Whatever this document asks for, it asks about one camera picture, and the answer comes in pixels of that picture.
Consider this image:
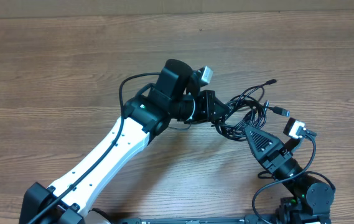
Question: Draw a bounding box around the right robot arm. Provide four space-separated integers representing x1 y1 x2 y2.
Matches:
245 125 336 223

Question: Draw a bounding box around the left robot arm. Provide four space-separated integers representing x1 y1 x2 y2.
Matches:
19 59 229 223

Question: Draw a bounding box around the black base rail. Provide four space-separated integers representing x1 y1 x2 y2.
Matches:
110 215 282 224

